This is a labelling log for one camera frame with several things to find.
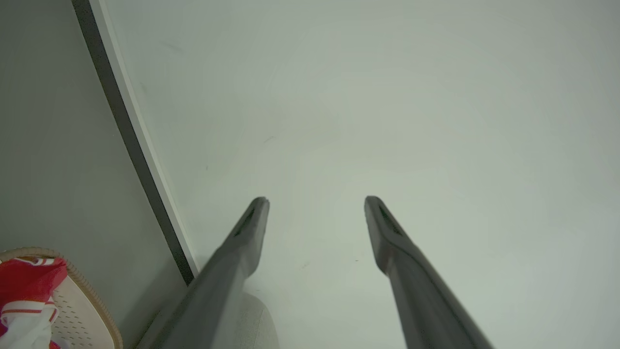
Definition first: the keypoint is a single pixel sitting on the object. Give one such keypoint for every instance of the white perforated basket brown rim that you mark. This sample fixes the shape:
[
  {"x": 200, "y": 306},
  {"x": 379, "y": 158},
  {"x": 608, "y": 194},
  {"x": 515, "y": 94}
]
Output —
[{"x": 82, "y": 320}]

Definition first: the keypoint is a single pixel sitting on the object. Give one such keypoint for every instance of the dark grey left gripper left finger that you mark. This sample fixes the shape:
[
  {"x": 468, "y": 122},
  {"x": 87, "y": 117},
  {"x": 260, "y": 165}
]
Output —
[{"x": 213, "y": 291}]

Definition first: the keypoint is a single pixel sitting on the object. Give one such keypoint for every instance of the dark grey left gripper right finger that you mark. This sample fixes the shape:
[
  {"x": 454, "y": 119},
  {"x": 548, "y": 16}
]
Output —
[{"x": 421, "y": 300}]

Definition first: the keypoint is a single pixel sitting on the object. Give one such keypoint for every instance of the black and white baseboard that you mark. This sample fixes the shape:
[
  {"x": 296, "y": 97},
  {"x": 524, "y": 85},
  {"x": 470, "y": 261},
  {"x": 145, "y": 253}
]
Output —
[{"x": 133, "y": 135}]

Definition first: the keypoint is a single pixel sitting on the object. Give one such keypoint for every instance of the red and white garment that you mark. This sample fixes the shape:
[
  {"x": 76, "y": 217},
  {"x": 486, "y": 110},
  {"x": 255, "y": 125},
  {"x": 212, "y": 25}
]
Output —
[{"x": 24, "y": 281}]

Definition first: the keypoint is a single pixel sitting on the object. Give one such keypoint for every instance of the grey fabric sofa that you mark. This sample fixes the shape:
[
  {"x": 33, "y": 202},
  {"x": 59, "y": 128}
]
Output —
[{"x": 261, "y": 325}]

